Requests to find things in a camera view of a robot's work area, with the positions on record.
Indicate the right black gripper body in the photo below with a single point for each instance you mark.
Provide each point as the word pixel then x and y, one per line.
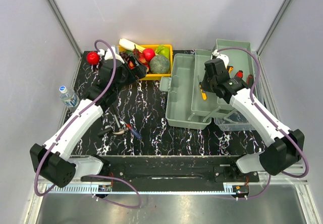
pixel 207 84

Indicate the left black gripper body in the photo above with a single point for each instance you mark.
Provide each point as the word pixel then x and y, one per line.
pixel 127 76

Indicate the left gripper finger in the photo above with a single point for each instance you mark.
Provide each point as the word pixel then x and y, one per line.
pixel 133 62
pixel 140 71

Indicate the yellow utility knife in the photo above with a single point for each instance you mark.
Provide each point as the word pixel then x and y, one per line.
pixel 203 94

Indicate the red handled pliers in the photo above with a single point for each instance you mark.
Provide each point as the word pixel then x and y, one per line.
pixel 239 74

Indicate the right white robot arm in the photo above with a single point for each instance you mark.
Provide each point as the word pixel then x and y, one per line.
pixel 283 146

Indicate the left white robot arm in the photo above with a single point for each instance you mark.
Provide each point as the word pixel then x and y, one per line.
pixel 52 160

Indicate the red lychee fruit bunch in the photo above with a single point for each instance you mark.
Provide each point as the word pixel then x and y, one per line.
pixel 143 61

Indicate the dark purple grape bunch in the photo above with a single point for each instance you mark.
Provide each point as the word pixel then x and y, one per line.
pixel 123 54

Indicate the yellow plastic tray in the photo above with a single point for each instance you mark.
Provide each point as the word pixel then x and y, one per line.
pixel 151 76

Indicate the white radish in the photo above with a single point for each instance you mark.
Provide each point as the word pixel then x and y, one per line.
pixel 129 45

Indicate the red apple in tray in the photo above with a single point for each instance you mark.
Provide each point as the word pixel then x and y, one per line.
pixel 148 54

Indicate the red apple on table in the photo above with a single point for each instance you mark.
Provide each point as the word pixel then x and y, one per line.
pixel 93 58

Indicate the green netted melon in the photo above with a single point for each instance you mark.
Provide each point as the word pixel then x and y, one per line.
pixel 159 65

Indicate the green pepper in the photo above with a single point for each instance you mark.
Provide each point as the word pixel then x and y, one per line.
pixel 163 50

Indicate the plastic water bottle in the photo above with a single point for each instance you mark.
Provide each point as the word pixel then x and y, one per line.
pixel 68 96

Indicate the silver pliers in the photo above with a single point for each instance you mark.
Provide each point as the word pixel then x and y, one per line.
pixel 122 130

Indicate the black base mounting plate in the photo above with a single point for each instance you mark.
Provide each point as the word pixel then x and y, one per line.
pixel 176 173

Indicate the black handled tool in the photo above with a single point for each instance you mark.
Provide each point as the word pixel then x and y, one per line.
pixel 105 131

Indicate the aluminium frame rail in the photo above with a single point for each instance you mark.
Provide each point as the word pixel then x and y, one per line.
pixel 42 187

